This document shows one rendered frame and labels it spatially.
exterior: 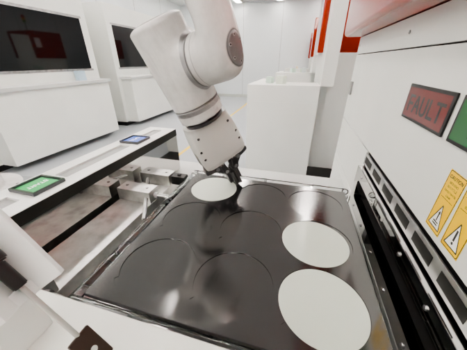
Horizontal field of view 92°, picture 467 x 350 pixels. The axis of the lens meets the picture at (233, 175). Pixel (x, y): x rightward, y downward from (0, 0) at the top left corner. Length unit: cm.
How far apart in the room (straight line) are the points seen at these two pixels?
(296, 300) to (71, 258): 34
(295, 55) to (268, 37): 100
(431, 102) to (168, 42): 35
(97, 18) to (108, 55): 55
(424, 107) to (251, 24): 812
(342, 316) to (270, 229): 16
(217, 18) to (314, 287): 36
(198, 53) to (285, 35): 793
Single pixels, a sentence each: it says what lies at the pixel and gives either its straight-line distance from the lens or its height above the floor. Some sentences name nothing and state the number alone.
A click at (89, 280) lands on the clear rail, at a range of 37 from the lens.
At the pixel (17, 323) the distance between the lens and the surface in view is 24.
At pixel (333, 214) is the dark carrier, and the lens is 46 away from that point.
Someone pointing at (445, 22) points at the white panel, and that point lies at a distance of 42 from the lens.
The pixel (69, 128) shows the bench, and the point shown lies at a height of 32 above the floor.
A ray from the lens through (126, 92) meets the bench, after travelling 494.
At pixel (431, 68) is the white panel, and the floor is 115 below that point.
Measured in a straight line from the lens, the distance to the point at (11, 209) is 46.
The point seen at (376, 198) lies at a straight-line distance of 46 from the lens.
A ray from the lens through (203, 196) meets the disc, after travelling 48.
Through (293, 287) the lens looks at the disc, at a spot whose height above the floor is 90.
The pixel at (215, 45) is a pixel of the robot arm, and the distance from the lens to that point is 33.
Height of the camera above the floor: 115
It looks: 27 degrees down
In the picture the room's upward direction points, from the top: straight up
